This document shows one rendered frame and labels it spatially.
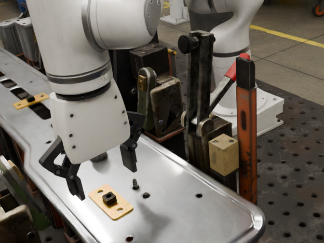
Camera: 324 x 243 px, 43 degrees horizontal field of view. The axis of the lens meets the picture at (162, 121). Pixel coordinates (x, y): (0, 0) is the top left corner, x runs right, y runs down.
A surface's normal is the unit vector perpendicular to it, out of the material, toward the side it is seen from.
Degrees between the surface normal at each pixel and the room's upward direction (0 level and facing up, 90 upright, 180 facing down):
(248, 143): 90
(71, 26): 88
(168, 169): 0
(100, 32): 97
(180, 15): 90
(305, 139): 0
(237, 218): 0
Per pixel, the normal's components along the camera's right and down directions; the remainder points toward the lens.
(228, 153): 0.60, 0.33
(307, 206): -0.12, -0.86
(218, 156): -0.79, 0.38
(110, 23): -0.25, 0.48
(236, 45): 0.26, 0.44
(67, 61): 0.04, 0.51
